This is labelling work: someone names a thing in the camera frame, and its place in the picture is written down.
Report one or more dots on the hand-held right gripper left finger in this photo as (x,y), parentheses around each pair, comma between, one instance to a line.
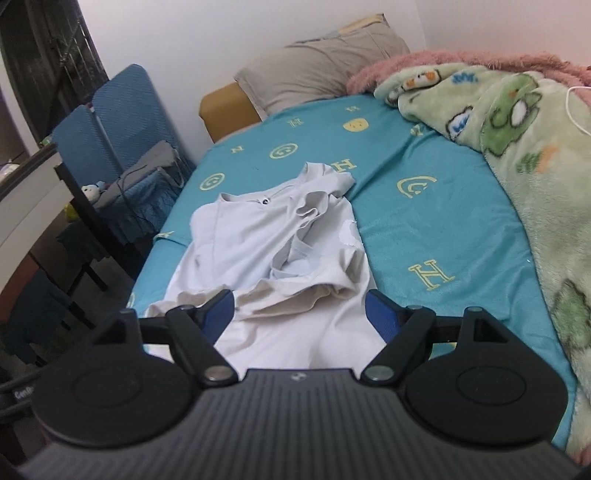
(221,309)

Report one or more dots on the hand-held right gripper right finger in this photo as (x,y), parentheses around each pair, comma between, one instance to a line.
(381,314)

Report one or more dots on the white shirt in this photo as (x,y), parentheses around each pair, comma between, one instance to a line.
(240,230)

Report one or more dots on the dark blue covered chair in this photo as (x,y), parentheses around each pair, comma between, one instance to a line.
(37,314)

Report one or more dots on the grey cloth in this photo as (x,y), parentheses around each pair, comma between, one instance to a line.
(152,157)

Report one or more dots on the white and blue plush toy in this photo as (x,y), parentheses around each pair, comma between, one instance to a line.
(91,191)

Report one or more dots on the yellow headboard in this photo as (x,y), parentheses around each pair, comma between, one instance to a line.
(226,110)

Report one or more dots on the green printed blanket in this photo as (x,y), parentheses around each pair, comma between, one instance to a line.
(545,184)

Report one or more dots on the grey pillow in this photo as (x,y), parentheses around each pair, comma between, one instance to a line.
(318,69)

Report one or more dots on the pink fluffy blanket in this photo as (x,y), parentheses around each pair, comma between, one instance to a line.
(461,57)

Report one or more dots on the dark barred window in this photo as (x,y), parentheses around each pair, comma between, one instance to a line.
(41,55)

